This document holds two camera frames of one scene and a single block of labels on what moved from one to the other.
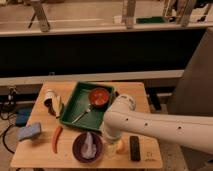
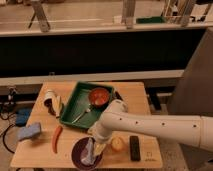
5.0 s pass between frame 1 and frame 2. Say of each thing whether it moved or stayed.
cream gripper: moved
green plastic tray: stayed
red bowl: stayed
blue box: stayed
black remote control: stayed
